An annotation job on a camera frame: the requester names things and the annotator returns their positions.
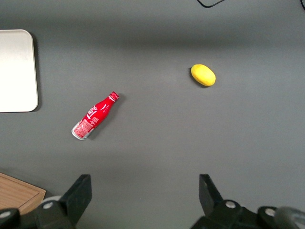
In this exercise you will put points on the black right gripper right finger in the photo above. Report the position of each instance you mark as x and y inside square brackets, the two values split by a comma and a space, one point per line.
[214, 207]

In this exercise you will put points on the wooden drawer cabinet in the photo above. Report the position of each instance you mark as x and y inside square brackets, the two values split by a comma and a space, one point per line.
[16, 193]

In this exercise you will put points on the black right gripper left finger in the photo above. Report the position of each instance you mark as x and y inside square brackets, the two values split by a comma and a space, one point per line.
[71, 202]

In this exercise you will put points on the beige rectangular tray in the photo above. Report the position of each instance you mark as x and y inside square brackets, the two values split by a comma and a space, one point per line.
[16, 71]

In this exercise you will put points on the yellow lemon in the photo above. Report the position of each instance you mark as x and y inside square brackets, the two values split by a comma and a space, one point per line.
[203, 75]

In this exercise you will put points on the red cola bottle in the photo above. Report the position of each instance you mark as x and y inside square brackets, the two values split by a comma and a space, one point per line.
[94, 114]

